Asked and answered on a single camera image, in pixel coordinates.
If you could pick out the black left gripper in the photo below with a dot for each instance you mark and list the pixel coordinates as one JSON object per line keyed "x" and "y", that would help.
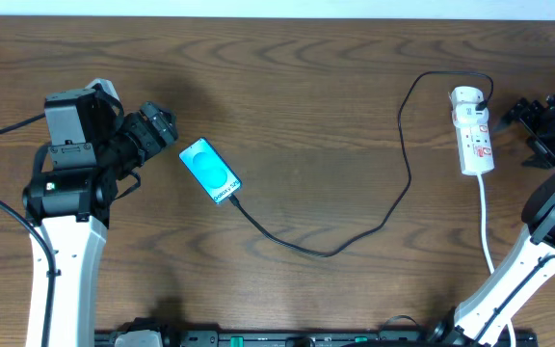
{"x": 157, "y": 127}

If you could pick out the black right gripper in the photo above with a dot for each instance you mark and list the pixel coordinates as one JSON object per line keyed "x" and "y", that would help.
{"x": 550, "y": 150}

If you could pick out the turquoise screen smartphone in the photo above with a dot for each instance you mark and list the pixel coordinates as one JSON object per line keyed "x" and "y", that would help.
{"x": 210, "y": 170}

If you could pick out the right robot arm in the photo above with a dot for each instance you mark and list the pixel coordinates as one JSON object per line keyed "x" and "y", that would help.
{"x": 483, "y": 317}

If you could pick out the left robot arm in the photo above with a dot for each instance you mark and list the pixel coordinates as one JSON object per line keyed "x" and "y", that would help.
{"x": 93, "y": 145}

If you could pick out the white USB charger plug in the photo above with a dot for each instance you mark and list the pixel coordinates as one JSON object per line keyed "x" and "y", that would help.
{"x": 465, "y": 101}

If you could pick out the white power strip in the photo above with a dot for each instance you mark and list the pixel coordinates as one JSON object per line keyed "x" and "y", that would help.
{"x": 474, "y": 146}

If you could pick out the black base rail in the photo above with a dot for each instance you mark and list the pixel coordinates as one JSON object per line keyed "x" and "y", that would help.
{"x": 153, "y": 332}

